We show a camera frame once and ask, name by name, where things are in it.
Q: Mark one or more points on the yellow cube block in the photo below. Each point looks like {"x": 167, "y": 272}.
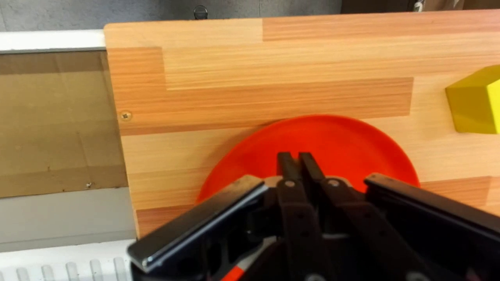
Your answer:
{"x": 475, "y": 102}

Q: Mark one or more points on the orange round plate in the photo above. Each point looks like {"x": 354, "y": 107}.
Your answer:
{"x": 340, "y": 146}

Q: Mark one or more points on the light wooden side box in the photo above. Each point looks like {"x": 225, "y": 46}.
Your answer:
{"x": 58, "y": 129}

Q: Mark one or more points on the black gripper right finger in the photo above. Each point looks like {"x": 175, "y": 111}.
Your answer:
{"x": 364, "y": 246}

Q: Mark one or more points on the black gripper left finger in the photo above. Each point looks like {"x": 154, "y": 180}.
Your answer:
{"x": 306, "y": 254}

